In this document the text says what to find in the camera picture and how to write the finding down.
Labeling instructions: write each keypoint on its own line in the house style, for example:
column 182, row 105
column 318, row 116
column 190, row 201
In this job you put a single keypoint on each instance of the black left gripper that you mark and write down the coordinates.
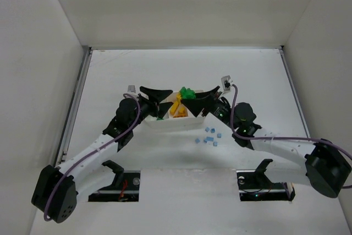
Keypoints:
column 153, row 103

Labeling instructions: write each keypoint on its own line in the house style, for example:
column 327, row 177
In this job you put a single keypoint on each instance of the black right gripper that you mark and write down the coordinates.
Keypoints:
column 210, row 104

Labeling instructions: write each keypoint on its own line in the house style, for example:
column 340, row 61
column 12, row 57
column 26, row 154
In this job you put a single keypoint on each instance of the green lego cluster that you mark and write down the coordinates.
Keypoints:
column 187, row 93

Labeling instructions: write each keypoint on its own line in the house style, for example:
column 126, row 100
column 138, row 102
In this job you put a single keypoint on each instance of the white divided plastic container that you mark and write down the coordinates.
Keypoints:
column 174, row 124

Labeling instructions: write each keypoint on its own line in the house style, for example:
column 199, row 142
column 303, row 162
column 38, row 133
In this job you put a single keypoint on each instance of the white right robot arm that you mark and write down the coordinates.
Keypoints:
column 318, row 162

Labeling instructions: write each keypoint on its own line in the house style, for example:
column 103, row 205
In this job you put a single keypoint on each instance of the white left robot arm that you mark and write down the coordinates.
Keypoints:
column 58, row 189

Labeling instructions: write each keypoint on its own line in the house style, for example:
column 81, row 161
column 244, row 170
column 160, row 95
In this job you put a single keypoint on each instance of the yellow lego pieces in container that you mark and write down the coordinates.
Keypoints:
column 178, row 110

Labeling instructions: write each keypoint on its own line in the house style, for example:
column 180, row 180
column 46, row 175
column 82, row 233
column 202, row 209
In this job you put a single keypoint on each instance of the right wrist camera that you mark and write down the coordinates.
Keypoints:
column 226, row 82

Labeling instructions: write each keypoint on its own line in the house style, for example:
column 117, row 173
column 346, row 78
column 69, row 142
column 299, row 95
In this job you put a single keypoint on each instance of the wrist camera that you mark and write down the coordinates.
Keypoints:
column 131, row 89
column 226, row 82

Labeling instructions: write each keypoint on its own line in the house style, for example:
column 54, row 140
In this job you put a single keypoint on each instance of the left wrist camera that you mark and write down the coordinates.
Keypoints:
column 131, row 89

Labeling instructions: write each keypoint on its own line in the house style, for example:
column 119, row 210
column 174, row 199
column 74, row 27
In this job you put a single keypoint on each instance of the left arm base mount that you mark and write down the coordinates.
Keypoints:
column 123, row 188

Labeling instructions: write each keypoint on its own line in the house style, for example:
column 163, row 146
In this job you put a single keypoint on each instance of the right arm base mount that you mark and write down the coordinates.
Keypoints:
column 254, row 185

